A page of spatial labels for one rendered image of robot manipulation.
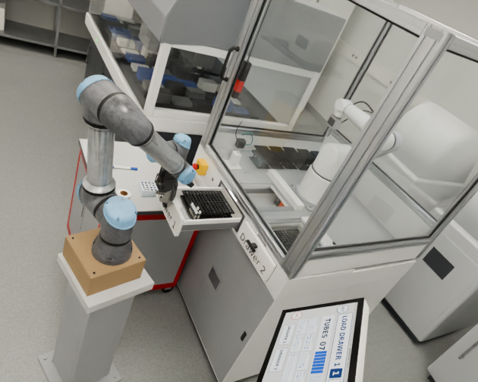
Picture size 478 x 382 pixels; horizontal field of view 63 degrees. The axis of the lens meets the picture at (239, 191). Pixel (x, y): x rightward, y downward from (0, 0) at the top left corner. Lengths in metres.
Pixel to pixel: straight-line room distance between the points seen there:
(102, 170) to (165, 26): 1.10
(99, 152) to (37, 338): 1.28
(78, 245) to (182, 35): 1.30
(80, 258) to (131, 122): 0.60
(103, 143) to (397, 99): 0.94
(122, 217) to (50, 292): 1.22
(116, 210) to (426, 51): 1.11
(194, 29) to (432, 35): 1.40
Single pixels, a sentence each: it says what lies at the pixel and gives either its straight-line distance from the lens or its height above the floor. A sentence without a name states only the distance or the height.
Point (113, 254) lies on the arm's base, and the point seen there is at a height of 0.91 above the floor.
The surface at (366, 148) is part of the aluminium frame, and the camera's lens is 1.39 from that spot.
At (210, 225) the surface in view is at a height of 0.86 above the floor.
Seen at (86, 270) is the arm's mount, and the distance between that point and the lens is 1.54.
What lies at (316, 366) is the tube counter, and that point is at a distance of 1.26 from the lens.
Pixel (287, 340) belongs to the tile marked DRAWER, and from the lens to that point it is 1.39.
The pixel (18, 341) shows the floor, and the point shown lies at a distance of 2.38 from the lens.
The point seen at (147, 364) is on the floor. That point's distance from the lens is 2.37.
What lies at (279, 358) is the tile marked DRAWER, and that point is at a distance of 1.35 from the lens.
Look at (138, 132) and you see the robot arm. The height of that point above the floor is 1.43.
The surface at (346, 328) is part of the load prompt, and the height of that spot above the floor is 1.16.
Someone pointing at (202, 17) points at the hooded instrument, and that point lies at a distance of 2.36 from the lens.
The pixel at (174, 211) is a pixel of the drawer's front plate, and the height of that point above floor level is 0.91.
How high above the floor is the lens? 2.02
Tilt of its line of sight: 32 degrees down
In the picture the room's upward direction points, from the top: 25 degrees clockwise
